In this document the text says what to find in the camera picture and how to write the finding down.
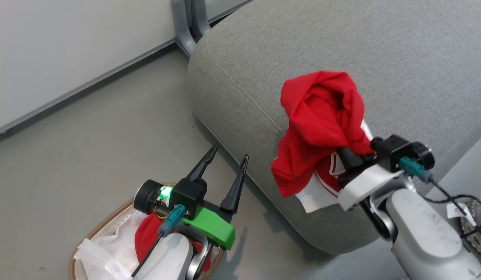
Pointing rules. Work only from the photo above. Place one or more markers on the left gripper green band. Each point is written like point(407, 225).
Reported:
point(211, 229)

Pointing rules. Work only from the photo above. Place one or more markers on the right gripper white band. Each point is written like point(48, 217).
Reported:
point(365, 184)

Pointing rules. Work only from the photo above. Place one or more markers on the red and white garment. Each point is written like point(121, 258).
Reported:
point(318, 116)

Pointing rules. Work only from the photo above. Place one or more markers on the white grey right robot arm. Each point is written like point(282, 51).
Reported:
point(423, 233)

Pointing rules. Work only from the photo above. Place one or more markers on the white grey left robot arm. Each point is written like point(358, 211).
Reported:
point(166, 256)

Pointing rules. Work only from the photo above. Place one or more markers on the red clothing piece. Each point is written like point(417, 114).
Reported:
point(147, 237)

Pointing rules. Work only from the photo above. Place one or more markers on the grey fabric sofa seat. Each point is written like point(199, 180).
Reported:
point(341, 42)

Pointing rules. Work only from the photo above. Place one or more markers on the brown wicker laundry basket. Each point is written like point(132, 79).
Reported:
point(108, 217)

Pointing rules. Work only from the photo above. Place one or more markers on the white basket liner cloth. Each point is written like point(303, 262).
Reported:
point(108, 245)

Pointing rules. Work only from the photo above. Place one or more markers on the white paper tag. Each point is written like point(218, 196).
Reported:
point(458, 212)

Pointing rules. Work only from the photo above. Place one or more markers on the beige woven round object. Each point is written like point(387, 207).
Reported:
point(478, 233)

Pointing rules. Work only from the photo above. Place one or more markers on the grey metal furniture leg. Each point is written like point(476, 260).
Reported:
point(188, 23)

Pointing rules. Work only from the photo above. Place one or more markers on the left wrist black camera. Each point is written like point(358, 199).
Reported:
point(186, 192)

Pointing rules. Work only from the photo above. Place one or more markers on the wrist black camera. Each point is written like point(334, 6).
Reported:
point(400, 149)
point(186, 192)

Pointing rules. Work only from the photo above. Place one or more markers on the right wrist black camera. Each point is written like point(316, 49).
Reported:
point(400, 149)

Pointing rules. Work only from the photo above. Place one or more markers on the grey wall skirting strip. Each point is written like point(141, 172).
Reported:
point(81, 87)

